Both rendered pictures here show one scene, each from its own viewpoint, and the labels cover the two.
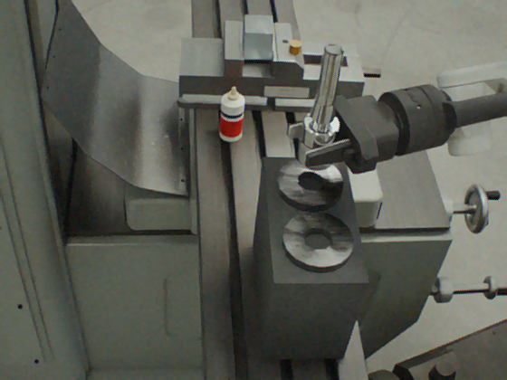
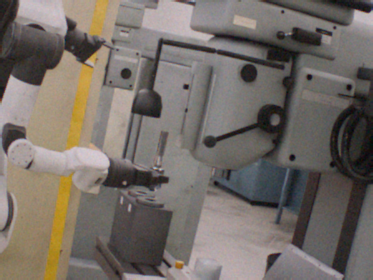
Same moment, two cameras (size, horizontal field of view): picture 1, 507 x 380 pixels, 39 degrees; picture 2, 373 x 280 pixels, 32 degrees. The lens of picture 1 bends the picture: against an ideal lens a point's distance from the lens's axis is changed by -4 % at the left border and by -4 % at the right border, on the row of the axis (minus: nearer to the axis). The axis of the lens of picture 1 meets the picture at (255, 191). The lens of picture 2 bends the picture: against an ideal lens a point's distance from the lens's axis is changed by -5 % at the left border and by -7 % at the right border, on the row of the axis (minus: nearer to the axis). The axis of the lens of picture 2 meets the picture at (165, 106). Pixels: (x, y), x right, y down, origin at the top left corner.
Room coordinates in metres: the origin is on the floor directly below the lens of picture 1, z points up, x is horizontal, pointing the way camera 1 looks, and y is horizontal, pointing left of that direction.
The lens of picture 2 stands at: (2.76, -0.47, 1.52)
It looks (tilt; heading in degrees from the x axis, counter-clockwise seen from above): 3 degrees down; 169
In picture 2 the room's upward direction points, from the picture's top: 12 degrees clockwise
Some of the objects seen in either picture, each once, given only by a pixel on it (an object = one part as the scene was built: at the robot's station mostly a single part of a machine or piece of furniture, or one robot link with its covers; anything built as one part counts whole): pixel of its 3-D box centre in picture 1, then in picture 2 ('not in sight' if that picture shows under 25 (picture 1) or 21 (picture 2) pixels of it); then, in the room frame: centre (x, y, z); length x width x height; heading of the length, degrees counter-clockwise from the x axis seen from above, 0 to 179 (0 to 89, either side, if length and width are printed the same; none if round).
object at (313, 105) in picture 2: not in sight; (299, 116); (1.05, 0.21, 1.47); 0.24 x 0.19 x 0.26; 9
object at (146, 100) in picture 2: not in sight; (147, 102); (1.13, -0.21, 1.43); 0.07 x 0.07 x 0.06
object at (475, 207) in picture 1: (462, 209); not in sight; (1.16, -0.48, 0.62); 0.16 x 0.12 x 0.12; 99
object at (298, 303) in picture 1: (305, 256); (139, 225); (0.65, -0.08, 1.02); 0.22 x 0.12 x 0.20; 8
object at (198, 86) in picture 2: not in sight; (194, 105); (1.10, -0.09, 1.45); 0.04 x 0.04 x 0.21; 9
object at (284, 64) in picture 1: (286, 50); (184, 279); (1.15, -0.03, 1.01); 0.12 x 0.06 x 0.04; 7
